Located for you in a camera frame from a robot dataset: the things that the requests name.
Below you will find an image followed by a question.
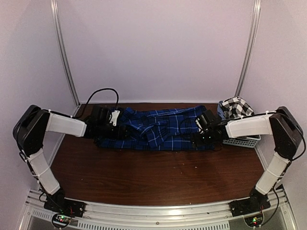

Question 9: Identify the small blue gingham shirt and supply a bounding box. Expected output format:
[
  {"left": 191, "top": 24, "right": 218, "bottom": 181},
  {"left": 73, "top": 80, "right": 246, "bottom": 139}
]
[{"left": 217, "top": 101, "right": 226, "bottom": 120}]

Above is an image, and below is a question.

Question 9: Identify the black white checked shirt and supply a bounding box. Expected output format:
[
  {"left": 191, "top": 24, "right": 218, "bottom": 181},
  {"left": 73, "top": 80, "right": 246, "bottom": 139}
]
[{"left": 219, "top": 96, "right": 255, "bottom": 119}]

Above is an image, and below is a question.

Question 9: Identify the light blue plastic basket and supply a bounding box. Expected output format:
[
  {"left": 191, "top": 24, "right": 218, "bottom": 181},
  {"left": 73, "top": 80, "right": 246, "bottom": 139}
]
[{"left": 223, "top": 135, "right": 261, "bottom": 149}]

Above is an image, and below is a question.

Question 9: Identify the blue plaid long sleeve shirt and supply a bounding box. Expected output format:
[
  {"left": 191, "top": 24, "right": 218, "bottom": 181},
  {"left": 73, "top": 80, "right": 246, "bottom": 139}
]
[{"left": 95, "top": 105, "right": 214, "bottom": 151}]

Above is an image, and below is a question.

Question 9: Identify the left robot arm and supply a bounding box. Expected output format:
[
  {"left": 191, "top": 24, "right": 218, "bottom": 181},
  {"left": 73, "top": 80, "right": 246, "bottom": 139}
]
[{"left": 12, "top": 104, "right": 128, "bottom": 213}]

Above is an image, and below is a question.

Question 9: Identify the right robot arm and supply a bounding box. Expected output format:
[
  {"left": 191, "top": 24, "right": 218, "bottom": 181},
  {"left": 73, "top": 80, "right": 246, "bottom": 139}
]
[{"left": 190, "top": 106, "right": 306, "bottom": 212}]

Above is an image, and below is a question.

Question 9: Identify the right green circuit board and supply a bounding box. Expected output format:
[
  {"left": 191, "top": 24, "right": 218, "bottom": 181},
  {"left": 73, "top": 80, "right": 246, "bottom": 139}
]
[{"left": 244, "top": 215, "right": 264, "bottom": 228}]

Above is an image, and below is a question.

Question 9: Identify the green circuit board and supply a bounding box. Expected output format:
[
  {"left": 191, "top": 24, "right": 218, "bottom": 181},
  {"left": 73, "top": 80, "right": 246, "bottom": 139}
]
[
  {"left": 244, "top": 215, "right": 264, "bottom": 228},
  {"left": 51, "top": 213, "right": 71, "bottom": 228}
]

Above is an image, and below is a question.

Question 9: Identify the left green circuit board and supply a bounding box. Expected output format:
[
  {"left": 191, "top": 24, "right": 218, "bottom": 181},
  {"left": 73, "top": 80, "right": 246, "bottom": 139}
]
[{"left": 51, "top": 213, "right": 71, "bottom": 228}]

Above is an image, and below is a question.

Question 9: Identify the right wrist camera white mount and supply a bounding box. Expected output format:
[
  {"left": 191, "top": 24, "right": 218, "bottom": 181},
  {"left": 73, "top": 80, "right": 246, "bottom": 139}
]
[{"left": 195, "top": 120, "right": 202, "bottom": 132}]

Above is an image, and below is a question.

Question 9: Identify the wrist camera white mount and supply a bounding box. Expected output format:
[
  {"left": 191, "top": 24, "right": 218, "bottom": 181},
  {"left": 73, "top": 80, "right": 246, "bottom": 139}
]
[
  {"left": 109, "top": 110, "right": 120, "bottom": 127},
  {"left": 195, "top": 120, "right": 202, "bottom": 132}
]

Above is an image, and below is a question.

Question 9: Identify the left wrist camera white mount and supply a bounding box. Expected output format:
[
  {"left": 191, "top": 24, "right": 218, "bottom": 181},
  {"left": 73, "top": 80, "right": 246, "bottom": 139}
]
[{"left": 109, "top": 110, "right": 120, "bottom": 127}]

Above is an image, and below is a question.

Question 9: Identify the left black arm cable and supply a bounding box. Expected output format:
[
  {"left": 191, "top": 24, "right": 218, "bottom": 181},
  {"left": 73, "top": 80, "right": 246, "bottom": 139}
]
[{"left": 71, "top": 88, "right": 120, "bottom": 119}]

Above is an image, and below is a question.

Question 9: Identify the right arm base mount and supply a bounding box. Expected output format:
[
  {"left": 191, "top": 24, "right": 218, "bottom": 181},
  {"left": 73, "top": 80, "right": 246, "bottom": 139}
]
[{"left": 229, "top": 187, "right": 271, "bottom": 217}]

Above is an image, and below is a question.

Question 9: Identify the front aluminium rail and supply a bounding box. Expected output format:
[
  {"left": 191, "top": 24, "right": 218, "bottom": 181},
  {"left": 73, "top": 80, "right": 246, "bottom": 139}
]
[{"left": 24, "top": 189, "right": 295, "bottom": 230}]

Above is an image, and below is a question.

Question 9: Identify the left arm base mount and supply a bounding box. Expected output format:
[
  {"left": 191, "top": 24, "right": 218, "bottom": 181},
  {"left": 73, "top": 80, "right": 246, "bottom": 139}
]
[{"left": 43, "top": 187, "right": 85, "bottom": 218}]

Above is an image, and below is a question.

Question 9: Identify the right aluminium frame post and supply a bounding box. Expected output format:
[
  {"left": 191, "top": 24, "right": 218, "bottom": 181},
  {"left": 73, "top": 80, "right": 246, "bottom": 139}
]
[{"left": 235, "top": 0, "right": 261, "bottom": 96}]

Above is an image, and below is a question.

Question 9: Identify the aluminium frame post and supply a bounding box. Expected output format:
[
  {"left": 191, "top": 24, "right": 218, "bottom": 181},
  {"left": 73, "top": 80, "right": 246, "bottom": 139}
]
[
  {"left": 235, "top": 0, "right": 261, "bottom": 96},
  {"left": 50, "top": 0, "right": 80, "bottom": 106}
]

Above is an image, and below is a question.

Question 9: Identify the left aluminium frame post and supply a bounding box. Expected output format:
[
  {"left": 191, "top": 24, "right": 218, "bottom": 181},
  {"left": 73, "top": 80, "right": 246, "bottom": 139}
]
[{"left": 50, "top": 0, "right": 80, "bottom": 106}]

